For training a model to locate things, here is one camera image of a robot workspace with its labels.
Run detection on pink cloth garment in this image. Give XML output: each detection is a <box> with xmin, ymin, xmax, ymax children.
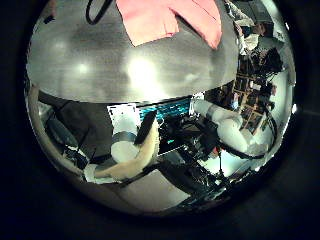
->
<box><xmin>115</xmin><ymin>0</ymin><xmax>223</xmax><ymax>50</ymax></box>

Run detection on teal blue rack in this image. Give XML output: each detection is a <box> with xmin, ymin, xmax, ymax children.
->
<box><xmin>139</xmin><ymin>99</ymin><xmax>192</xmax><ymax>123</ymax></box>

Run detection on wooden cubby shelf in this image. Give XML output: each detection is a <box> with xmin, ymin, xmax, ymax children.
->
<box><xmin>231</xmin><ymin>49</ymin><xmax>279</xmax><ymax>134</ymax></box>

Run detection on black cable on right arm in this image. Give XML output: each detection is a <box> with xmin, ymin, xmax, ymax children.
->
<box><xmin>216</xmin><ymin>109</ymin><xmax>279</xmax><ymax>160</ymax></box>

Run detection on black cable loop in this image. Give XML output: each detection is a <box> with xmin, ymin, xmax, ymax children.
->
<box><xmin>85</xmin><ymin>0</ymin><xmax>115</xmax><ymax>26</ymax></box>

